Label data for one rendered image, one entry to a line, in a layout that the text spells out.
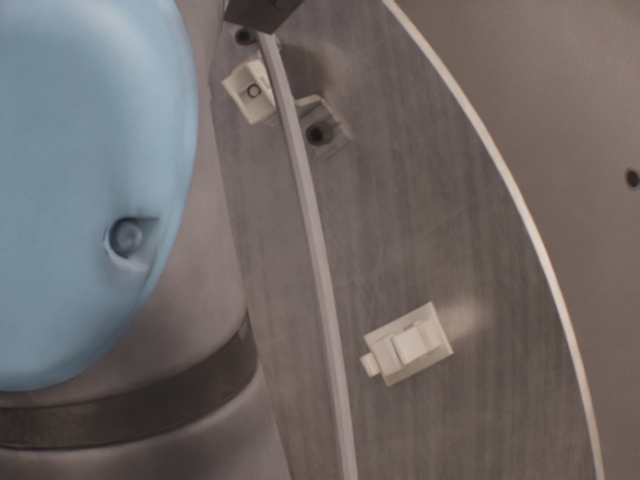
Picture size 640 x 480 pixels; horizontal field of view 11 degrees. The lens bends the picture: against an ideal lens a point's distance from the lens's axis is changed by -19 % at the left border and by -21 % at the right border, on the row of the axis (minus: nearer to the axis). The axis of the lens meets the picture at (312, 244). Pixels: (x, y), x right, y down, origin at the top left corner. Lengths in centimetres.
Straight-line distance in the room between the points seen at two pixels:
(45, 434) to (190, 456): 3
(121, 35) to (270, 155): 38
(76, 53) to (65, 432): 8
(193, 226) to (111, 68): 6
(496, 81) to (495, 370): 8
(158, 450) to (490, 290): 33
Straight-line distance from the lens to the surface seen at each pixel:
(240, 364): 73
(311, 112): 104
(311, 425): 106
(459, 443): 104
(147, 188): 67
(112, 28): 67
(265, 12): 95
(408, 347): 102
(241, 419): 73
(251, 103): 103
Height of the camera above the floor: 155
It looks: 10 degrees down
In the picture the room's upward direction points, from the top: 6 degrees counter-clockwise
